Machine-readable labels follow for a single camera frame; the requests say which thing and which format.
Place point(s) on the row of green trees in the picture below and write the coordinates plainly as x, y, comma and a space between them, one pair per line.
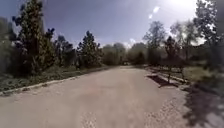
206, 30

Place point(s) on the grass strip with low plants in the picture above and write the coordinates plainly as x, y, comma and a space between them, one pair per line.
36, 78
196, 73

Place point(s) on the row of dark trees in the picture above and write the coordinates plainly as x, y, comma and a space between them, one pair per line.
33, 43

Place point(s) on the pale gravel path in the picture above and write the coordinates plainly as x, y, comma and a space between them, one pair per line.
106, 100

